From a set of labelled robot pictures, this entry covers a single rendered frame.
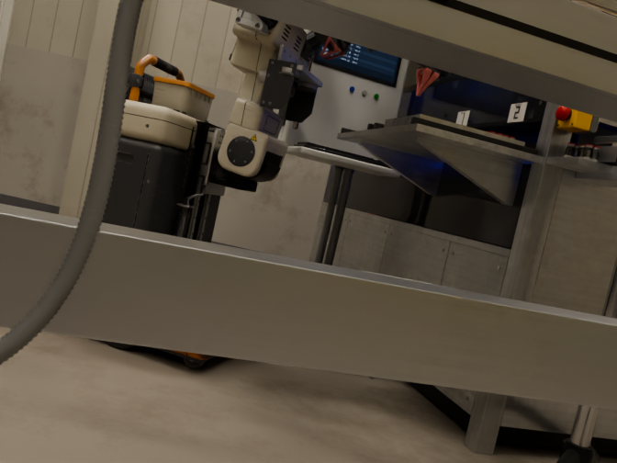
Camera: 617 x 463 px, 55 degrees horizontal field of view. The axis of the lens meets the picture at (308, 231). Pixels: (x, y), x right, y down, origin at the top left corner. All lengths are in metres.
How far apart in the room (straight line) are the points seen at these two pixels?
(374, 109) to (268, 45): 0.72
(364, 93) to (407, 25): 1.94
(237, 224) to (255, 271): 4.24
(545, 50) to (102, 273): 0.58
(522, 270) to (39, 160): 4.35
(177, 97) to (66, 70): 3.26
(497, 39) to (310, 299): 0.38
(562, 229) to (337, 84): 1.19
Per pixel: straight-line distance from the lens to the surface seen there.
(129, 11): 0.68
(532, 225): 1.82
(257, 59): 2.15
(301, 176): 4.87
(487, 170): 1.84
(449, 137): 1.68
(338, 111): 2.61
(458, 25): 0.75
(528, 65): 0.80
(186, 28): 5.20
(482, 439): 1.91
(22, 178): 5.50
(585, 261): 1.94
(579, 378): 0.93
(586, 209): 1.92
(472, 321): 0.81
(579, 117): 1.78
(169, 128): 2.06
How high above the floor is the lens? 0.64
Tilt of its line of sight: 4 degrees down
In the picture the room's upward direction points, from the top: 12 degrees clockwise
